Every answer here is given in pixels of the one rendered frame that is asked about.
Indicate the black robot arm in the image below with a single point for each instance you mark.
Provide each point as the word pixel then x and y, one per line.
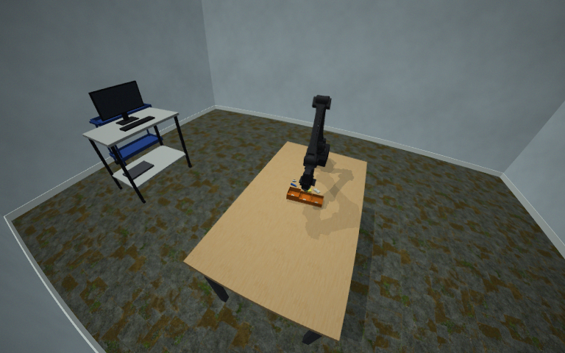
pixel 321 103

